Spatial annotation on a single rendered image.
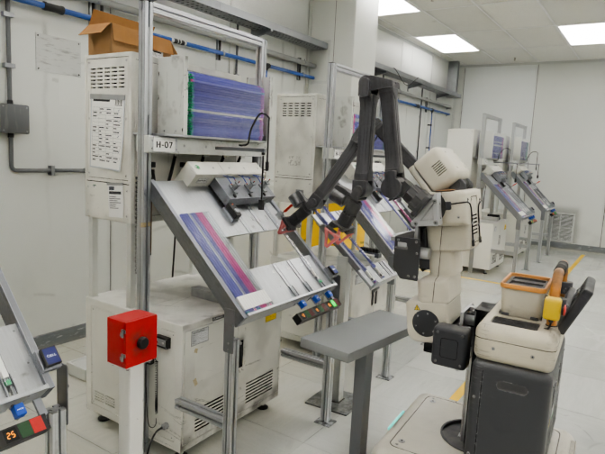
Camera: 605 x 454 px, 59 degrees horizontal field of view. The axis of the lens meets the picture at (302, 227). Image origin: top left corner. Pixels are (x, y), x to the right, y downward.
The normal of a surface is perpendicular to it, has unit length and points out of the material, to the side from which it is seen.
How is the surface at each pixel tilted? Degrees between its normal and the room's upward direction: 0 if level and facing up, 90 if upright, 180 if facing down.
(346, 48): 90
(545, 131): 90
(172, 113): 90
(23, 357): 47
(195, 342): 90
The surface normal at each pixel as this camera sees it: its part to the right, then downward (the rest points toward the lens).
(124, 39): 0.85, -0.05
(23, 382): 0.64, -0.59
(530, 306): -0.51, 0.13
